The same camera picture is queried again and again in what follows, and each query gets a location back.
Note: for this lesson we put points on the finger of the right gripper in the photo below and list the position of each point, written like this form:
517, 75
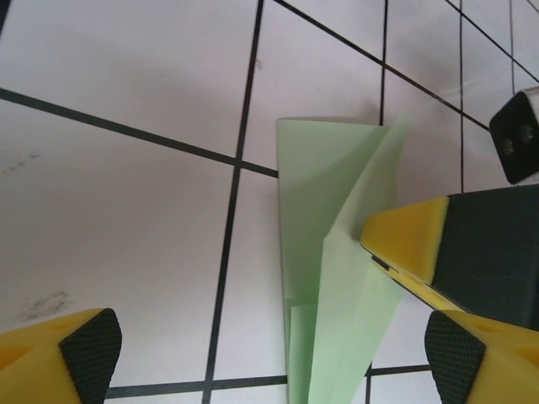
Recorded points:
425, 292
421, 235

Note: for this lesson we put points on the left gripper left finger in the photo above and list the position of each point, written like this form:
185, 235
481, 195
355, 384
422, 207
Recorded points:
50, 362

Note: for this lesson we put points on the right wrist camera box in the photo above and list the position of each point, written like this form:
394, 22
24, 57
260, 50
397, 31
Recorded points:
516, 143

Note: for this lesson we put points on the light green paper sheet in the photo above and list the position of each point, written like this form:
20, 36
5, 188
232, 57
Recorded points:
311, 210

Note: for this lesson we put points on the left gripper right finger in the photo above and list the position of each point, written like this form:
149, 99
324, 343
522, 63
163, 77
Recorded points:
497, 366

